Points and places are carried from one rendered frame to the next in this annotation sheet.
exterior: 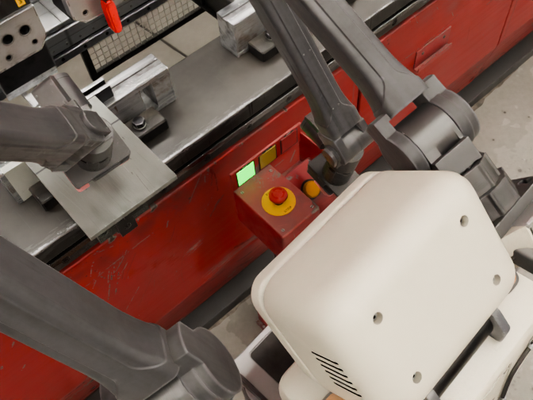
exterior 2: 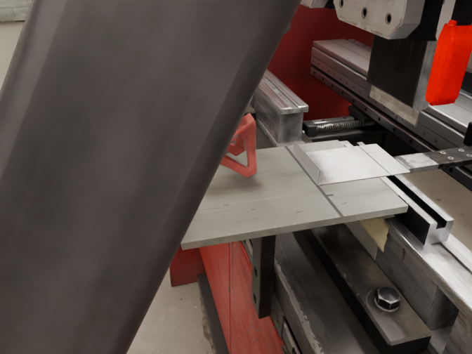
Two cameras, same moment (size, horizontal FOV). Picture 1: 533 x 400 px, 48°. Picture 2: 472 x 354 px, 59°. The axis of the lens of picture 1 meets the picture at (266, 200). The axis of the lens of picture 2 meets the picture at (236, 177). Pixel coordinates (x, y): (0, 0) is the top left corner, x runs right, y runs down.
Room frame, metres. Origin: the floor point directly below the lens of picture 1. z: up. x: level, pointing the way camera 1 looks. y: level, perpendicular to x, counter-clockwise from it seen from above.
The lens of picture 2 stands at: (0.80, -0.14, 1.28)
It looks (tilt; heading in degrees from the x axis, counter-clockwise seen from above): 31 degrees down; 112
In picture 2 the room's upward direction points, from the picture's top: straight up
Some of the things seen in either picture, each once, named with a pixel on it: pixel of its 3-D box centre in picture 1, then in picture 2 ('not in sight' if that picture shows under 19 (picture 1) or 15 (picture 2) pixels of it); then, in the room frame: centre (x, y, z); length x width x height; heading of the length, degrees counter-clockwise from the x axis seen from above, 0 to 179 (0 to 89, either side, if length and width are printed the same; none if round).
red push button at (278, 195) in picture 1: (278, 198); not in sight; (0.69, -0.02, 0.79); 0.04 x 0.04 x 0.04
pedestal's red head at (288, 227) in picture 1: (292, 193); not in sight; (0.72, -0.06, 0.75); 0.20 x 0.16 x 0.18; 126
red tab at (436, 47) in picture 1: (434, 49); not in sight; (1.27, -0.53, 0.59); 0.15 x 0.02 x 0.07; 126
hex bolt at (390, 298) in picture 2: (139, 122); (388, 298); (0.83, 0.24, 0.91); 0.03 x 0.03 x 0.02
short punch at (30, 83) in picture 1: (23, 67); (398, 72); (0.79, 0.39, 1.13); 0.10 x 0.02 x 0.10; 126
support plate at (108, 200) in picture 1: (93, 163); (274, 184); (0.68, 0.30, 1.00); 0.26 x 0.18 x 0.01; 36
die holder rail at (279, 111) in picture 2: not in sight; (256, 89); (0.47, 0.83, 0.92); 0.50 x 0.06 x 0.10; 126
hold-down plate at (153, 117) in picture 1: (101, 156); (343, 256); (0.77, 0.32, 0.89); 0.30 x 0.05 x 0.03; 126
